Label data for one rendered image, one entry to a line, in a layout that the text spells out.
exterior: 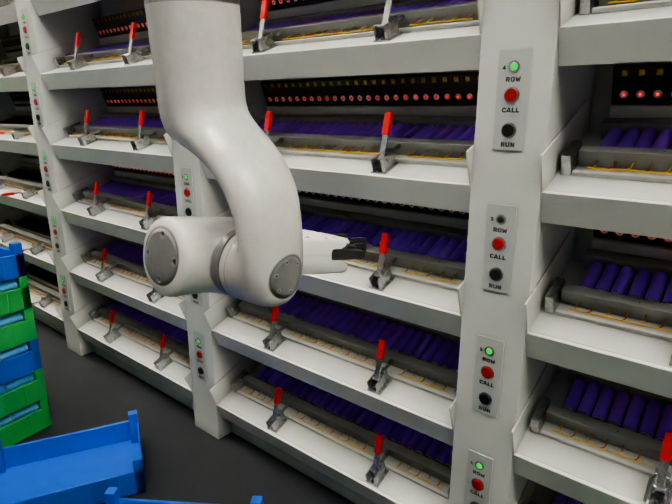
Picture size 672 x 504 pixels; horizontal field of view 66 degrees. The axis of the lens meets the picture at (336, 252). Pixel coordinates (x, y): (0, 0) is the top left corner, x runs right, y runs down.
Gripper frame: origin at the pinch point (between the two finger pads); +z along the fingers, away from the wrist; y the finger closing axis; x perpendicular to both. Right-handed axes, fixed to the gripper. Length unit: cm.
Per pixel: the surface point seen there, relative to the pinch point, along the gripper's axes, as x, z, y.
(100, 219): -8, 9, -91
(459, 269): -2.3, 14.5, 12.0
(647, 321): -4.2, 15.6, 38.3
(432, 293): -6.5, 11.6, 9.3
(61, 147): 10, 6, -108
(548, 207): 9.1, 6.6, 26.3
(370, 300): -9.9, 9.8, -1.0
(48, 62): 33, 4, -114
